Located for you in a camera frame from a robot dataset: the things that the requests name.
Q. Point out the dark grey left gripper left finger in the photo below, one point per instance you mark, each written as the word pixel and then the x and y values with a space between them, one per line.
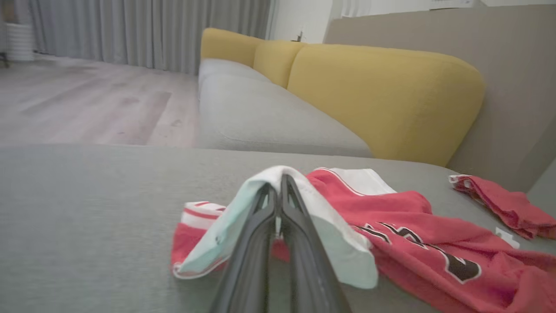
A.
pixel 249 261

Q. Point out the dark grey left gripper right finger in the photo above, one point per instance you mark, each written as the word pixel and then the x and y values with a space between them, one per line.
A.
pixel 308 269

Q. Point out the red basketball jersey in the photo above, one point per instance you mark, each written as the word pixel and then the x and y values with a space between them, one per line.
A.
pixel 404 217

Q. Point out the red garment with white label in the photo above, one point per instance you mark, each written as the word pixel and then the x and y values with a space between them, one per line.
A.
pixel 512 204

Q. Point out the grey sofa seat cushion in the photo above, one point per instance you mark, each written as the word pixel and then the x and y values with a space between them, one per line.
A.
pixel 269 117
pixel 226 69

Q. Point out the large grey sofa chaise cushion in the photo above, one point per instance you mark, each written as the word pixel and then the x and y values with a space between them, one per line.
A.
pixel 95 217

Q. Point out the wide yellow sofa backrest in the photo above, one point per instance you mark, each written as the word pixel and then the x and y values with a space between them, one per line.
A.
pixel 391 95

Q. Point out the narrow yellow sofa backrest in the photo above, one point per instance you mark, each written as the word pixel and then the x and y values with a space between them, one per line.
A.
pixel 276 61

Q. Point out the yellow sofa armrest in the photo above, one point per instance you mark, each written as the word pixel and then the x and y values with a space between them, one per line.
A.
pixel 226 43

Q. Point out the grey pleated curtain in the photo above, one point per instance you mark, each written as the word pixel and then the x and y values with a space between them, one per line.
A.
pixel 152 30

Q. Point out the white ribbed floor pot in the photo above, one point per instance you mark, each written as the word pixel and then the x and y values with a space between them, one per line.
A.
pixel 19 41

